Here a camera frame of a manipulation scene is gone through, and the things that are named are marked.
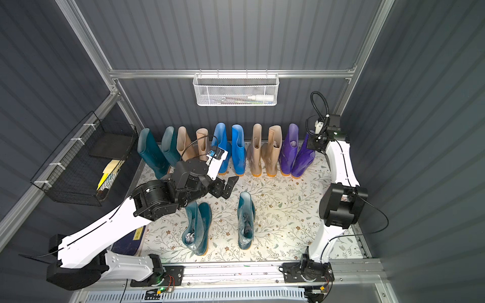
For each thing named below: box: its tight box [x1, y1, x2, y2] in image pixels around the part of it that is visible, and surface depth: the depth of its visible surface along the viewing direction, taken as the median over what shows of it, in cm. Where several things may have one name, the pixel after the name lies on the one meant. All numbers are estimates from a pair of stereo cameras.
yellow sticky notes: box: [96, 159, 120, 191], surface depth 75 cm
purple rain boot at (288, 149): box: [279, 123, 299, 177], surface depth 94 cm
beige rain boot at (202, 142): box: [195, 127, 209, 161], surface depth 91 cm
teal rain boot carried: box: [137, 127, 170, 180], surface depth 89 cm
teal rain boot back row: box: [161, 126, 181, 167], surface depth 89 cm
